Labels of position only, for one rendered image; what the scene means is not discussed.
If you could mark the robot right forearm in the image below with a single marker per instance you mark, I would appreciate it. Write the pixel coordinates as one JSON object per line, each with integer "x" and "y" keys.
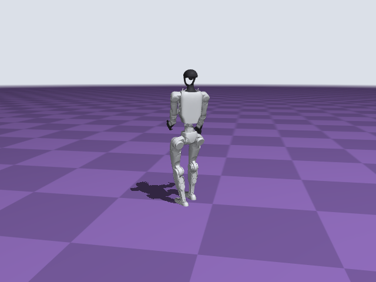
{"x": 201, "y": 121}

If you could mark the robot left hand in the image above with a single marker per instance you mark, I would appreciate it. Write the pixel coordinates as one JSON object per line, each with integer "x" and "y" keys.
{"x": 170, "y": 127}

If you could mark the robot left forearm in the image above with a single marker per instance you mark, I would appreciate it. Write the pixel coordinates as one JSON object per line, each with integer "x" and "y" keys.
{"x": 172, "y": 119}

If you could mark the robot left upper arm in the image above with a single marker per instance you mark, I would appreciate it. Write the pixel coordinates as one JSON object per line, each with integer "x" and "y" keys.
{"x": 174, "y": 97}

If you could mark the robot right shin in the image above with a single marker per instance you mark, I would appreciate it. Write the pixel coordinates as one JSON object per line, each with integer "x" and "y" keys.
{"x": 192, "y": 178}

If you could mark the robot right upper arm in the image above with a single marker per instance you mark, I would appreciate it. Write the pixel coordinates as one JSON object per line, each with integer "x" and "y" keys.
{"x": 205, "y": 103}

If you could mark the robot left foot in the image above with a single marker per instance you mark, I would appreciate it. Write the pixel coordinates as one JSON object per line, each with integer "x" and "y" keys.
{"x": 177, "y": 200}

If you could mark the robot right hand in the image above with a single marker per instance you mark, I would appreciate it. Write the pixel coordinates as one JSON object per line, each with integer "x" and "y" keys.
{"x": 198, "y": 130}

